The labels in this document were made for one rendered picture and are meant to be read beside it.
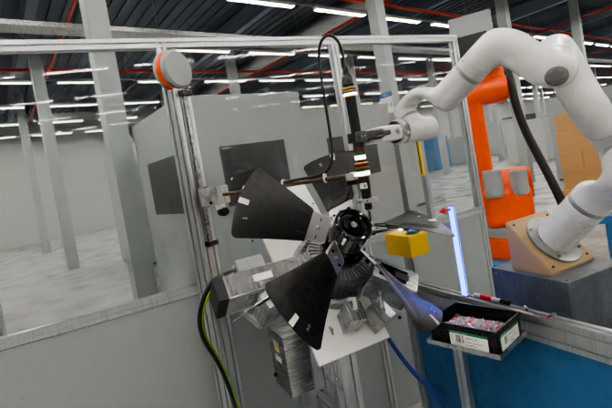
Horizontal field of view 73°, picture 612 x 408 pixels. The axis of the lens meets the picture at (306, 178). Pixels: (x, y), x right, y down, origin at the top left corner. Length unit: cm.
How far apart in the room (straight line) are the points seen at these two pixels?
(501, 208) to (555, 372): 363
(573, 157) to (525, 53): 800
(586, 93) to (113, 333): 179
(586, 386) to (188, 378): 142
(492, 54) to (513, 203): 384
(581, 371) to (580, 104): 74
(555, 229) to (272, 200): 94
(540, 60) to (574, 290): 72
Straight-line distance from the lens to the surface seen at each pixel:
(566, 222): 159
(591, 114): 138
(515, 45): 130
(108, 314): 187
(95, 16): 569
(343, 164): 146
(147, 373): 195
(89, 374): 193
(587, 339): 141
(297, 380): 163
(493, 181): 497
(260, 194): 128
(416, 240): 176
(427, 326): 120
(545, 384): 160
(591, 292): 163
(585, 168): 924
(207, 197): 164
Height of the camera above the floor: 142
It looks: 2 degrees down
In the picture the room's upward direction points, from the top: 10 degrees counter-clockwise
